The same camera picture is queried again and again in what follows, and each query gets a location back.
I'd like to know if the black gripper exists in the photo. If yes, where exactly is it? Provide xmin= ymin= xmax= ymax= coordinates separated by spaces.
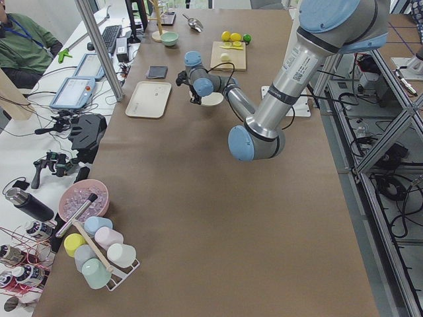
xmin=175 ymin=71 xmax=202 ymax=105

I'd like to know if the grey round plate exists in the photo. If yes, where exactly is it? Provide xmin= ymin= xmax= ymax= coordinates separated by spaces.
xmin=201 ymin=92 xmax=224 ymax=107

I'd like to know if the white steamed bun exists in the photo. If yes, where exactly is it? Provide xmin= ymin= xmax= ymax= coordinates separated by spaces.
xmin=220 ymin=53 xmax=231 ymax=62

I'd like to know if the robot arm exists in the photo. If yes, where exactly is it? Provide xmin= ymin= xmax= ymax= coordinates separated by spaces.
xmin=176 ymin=0 xmax=390 ymax=162

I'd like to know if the cream rabbit tray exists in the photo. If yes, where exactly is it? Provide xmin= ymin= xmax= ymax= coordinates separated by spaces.
xmin=125 ymin=81 xmax=172 ymax=119

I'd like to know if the bamboo cutting board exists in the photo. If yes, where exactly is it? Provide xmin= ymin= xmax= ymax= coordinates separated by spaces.
xmin=210 ymin=41 xmax=247 ymax=71

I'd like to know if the grey folded cloth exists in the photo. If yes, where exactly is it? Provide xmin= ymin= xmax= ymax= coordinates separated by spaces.
xmin=146 ymin=65 xmax=168 ymax=79

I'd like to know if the yellow plastic knife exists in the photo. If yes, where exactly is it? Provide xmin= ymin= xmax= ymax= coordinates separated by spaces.
xmin=219 ymin=46 xmax=244 ymax=50

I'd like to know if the green bowl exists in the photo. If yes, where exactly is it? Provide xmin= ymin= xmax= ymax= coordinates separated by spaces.
xmin=161 ymin=32 xmax=179 ymax=47

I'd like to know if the lower whole lemon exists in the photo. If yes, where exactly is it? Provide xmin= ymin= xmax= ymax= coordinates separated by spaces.
xmin=221 ymin=30 xmax=231 ymax=42

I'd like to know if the whole lemon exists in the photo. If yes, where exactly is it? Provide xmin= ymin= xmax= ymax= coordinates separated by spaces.
xmin=221 ymin=30 xmax=231 ymax=42
xmin=230 ymin=32 xmax=242 ymax=42

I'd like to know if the upper whole lemon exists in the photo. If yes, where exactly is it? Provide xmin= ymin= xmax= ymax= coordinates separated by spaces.
xmin=230 ymin=32 xmax=242 ymax=42

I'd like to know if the wooden mug tree stand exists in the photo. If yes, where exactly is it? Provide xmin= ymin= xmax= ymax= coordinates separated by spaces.
xmin=149 ymin=0 xmax=169 ymax=42

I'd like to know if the silver metal scoop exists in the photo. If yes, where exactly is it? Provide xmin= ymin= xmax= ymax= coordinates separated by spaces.
xmin=182 ymin=14 xmax=204 ymax=32

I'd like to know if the green lime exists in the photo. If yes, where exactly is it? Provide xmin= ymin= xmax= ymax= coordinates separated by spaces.
xmin=243 ymin=34 xmax=252 ymax=44

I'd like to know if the black keyboard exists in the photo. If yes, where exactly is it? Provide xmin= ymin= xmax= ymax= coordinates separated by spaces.
xmin=102 ymin=25 xmax=122 ymax=54

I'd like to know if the far teach pendant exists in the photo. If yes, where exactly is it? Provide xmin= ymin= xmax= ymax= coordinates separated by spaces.
xmin=73 ymin=53 xmax=105 ymax=81

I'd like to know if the teach pendant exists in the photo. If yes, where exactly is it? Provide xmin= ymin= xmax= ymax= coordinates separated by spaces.
xmin=50 ymin=76 xmax=96 ymax=110
xmin=73 ymin=53 xmax=105 ymax=81

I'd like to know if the black plastic stand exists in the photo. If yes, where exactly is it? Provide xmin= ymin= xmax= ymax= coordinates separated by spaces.
xmin=68 ymin=114 xmax=107 ymax=164

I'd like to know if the near teach pendant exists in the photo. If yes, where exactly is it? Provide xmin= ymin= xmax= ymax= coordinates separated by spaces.
xmin=50 ymin=76 xmax=96 ymax=110

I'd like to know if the metal scoop black tip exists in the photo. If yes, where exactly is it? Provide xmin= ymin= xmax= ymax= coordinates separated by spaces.
xmin=55 ymin=193 xmax=98 ymax=238

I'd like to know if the green plastic clamp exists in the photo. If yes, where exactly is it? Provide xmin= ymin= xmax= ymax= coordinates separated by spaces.
xmin=58 ymin=48 xmax=73 ymax=64

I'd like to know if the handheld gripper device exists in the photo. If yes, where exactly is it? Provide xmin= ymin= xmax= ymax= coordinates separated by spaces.
xmin=30 ymin=151 xmax=79 ymax=189

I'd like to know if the pink bowl of ice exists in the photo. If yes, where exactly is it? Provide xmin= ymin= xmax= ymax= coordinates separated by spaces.
xmin=58 ymin=179 xmax=110 ymax=222

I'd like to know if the blue cup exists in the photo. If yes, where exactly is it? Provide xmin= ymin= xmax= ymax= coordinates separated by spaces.
xmin=84 ymin=216 xmax=113 ymax=237

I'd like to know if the pink cup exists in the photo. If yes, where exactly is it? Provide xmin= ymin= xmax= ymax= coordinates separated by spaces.
xmin=94 ymin=227 xmax=124 ymax=250

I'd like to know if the white cup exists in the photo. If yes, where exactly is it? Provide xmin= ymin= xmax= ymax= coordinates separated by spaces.
xmin=107 ymin=243 xmax=136 ymax=268

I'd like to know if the person in green shirt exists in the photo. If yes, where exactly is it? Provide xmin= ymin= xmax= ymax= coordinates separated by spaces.
xmin=1 ymin=1 xmax=63 ymax=89

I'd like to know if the yellow cup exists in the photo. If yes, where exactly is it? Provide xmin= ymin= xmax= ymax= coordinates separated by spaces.
xmin=63 ymin=233 xmax=86 ymax=258

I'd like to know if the grey cup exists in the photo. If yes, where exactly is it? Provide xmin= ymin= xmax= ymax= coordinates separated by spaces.
xmin=74 ymin=244 xmax=96 ymax=273

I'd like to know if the black thermos bottle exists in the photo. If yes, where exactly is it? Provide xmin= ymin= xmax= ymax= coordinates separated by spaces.
xmin=5 ymin=187 xmax=54 ymax=222

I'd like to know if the mint green cup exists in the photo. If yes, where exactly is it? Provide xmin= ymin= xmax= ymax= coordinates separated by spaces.
xmin=81 ymin=258 xmax=112 ymax=289

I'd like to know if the aluminium frame post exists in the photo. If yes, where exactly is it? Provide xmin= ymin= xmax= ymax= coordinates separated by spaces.
xmin=75 ymin=0 xmax=124 ymax=102

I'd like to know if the wooden rack handle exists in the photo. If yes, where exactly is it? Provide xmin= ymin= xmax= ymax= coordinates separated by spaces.
xmin=72 ymin=220 xmax=114 ymax=273

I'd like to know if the white wire cup rack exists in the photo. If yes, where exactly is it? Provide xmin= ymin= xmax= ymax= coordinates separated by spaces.
xmin=105 ymin=259 xmax=141 ymax=291

